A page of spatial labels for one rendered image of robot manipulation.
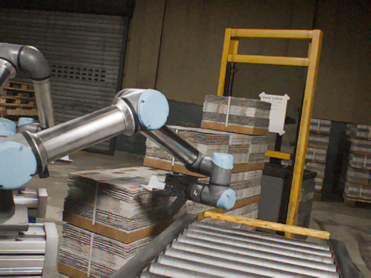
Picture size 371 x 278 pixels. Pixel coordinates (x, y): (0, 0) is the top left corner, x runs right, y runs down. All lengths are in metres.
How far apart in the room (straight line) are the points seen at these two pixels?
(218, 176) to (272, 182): 1.95
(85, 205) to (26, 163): 0.85
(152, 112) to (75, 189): 0.82
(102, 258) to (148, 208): 0.28
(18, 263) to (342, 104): 7.90
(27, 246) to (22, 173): 0.26
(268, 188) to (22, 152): 2.58
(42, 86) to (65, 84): 7.89
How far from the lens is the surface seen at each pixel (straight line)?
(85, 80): 9.72
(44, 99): 2.08
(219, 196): 1.50
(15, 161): 1.09
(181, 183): 1.60
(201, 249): 1.21
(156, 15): 9.29
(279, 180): 3.40
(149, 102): 1.23
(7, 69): 1.99
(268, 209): 3.46
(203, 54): 8.98
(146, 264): 1.04
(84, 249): 1.97
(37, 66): 1.99
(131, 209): 1.76
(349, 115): 8.77
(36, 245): 1.28
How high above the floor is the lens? 1.17
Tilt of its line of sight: 4 degrees down
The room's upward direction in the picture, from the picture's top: 7 degrees clockwise
